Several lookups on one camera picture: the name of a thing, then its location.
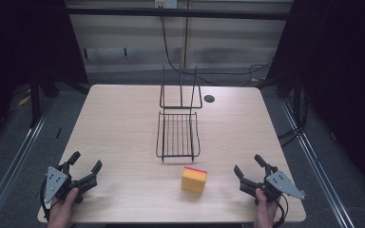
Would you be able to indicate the white wall socket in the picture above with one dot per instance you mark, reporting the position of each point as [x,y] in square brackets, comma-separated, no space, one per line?
[166,3]

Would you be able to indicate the black horizontal metal bar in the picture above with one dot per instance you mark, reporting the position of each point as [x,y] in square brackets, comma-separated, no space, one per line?
[177,13]

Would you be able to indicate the person's right hand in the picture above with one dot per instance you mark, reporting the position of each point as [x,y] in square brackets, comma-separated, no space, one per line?
[265,211]

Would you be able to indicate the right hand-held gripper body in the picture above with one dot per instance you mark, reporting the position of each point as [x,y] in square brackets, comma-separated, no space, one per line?
[274,185]

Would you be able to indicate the aluminium floor rail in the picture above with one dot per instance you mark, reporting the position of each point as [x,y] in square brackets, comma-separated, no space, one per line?
[316,164]
[12,164]

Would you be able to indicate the yellow floor tape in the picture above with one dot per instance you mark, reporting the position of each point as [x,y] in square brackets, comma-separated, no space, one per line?
[24,100]

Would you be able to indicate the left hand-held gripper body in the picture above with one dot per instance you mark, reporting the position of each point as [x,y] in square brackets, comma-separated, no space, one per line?
[58,183]

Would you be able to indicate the person's left hand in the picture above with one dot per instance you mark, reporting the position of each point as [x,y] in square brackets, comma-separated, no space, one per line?
[62,209]

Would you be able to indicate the black curtain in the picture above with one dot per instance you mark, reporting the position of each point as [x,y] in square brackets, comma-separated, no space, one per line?
[339,79]

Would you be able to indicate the yellow sponge with red layer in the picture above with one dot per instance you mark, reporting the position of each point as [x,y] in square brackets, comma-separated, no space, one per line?
[194,180]

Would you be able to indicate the black table grommet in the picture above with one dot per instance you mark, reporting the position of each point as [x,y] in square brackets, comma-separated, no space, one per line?
[209,98]

